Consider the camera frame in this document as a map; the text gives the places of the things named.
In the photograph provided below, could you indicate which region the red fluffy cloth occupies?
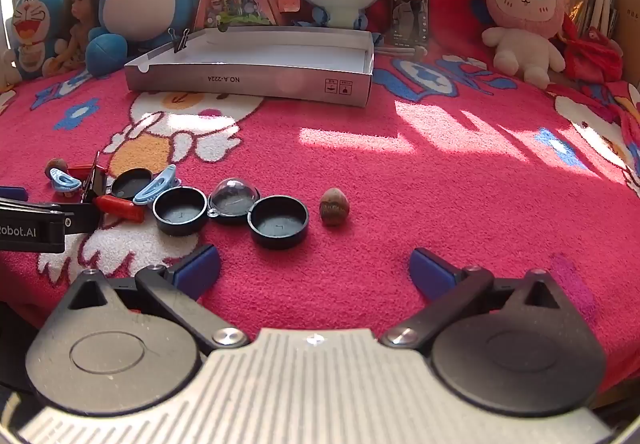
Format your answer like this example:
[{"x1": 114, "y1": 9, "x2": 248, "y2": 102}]
[{"x1": 555, "y1": 16, "x2": 626, "y2": 84}]

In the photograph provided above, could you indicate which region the grey lanyard cord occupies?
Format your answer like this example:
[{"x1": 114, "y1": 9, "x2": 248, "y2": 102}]
[{"x1": 375, "y1": 46, "x2": 428, "y2": 58}]

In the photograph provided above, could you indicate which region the white cardboard box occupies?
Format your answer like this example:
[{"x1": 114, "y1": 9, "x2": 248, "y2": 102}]
[{"x1": 124, "y1": 27, "x2": 376, "y2": 108}]

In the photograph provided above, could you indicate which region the blue cat plush toy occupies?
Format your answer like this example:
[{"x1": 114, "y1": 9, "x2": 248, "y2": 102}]
[{"x1": 0, "y1": 0, "x2": 68, "y2": 87}]

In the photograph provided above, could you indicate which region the black round cap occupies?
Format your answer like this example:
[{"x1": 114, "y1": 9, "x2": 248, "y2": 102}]
[
  {"x1": 248, "y1": 196, "x2": 309, "y2": 251},
  {"x1": 152, "y1": 187, "x2": 209, "y2": 235},
  {"x1": 111, "y1": 168, "x2": 155, "y2": 199}
]

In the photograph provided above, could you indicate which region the red plastic cap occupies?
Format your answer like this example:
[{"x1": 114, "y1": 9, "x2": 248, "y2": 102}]
[{"x1": 92, "y1": 194, "x2": 146, "y2": 223}]

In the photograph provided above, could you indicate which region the brown-haired baby doll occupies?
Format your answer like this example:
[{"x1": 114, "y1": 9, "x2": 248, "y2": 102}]
[{"x1": 42, "y1": 0, "x2": 108, "y2": 74}]

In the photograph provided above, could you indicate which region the clear plastic dome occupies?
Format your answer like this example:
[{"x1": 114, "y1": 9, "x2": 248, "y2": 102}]
[{"x1": 207, "y1": 178, "x2": 261, "y2": 225}]

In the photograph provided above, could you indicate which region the black smartphone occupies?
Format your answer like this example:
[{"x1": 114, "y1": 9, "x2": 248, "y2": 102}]
[{"x1": 391, "y1": 0, "x2": 430, "y2": 49}]

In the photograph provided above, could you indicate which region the brown cardboard carton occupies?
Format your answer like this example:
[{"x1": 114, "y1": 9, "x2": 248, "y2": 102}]
[{"x1": 612, "y1": 0, "x2": 640, "y2": 84}]

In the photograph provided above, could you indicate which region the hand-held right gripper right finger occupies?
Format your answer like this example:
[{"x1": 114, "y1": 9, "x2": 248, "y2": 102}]
[{"x1": 380, "y1": 248, "x2": 583, "y2": 350}]

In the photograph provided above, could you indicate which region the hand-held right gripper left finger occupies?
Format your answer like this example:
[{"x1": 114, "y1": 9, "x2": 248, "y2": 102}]
[{"x1": 52, "y1": 245, "x2": 250, "y2": 350}]

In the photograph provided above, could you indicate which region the light blue clip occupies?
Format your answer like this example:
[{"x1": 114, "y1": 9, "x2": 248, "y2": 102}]
[
  {"x1": 49, "y1": 169, "x2": 83, "y2": 195},
  {"x1": 132, "y1": 164, "x2": 181, "y2": 205}
]

